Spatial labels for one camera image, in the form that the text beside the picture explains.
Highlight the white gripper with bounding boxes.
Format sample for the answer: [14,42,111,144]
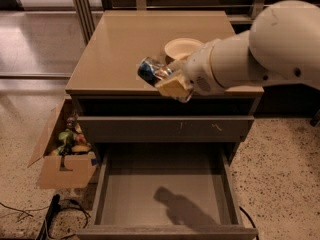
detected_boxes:
[155,41,225,103]

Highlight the blue silver redbull can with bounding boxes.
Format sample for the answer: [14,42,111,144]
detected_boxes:
[137,57,173,86]

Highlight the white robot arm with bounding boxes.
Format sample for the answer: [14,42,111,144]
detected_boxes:
[156,0,320,102]

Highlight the grey drawer cabinet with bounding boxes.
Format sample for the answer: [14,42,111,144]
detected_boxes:
[66,11,263,155]

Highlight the closed grey top drawer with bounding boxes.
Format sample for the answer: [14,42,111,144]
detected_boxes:
[78,116,254,143]

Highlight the open grey middle drawer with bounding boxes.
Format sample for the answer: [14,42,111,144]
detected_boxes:
[78,143,258,240]

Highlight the white paper bowl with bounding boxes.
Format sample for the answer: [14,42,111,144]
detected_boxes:
[164,38,203,60]

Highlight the toy items in box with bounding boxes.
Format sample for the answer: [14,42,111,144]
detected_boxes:
[49,112,92,156]

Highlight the open cardboard box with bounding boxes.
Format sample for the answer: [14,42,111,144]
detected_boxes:
[28,98,98,189]

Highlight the black power strip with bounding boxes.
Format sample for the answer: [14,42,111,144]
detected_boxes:
[35,194,60,240]

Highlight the metal window frame post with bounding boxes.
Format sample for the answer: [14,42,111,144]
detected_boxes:
[73,0,95,44]

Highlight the black cable right of drawer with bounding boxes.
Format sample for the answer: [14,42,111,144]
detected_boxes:
[238,205,260,240]

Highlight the black cable on floor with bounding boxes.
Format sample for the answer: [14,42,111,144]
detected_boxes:
[46,198,92,240]

